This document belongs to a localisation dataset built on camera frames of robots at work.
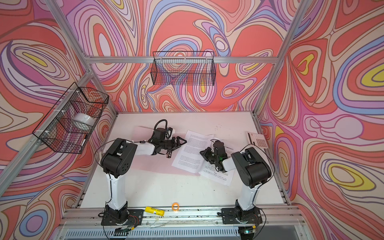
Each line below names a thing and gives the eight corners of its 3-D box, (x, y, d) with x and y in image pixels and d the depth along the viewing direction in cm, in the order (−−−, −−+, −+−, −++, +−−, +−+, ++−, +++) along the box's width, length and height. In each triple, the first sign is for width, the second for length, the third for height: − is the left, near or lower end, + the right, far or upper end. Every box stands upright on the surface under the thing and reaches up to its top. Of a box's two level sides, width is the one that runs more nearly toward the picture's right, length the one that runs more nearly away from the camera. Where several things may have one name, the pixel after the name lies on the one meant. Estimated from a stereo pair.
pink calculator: (250, 147, 101) (252, 145, 98) (246, 134, 108) (248, 131, 105) (265, 147, 101) (267, 145, 98) (260, 134, 108) (262, 131, 105)
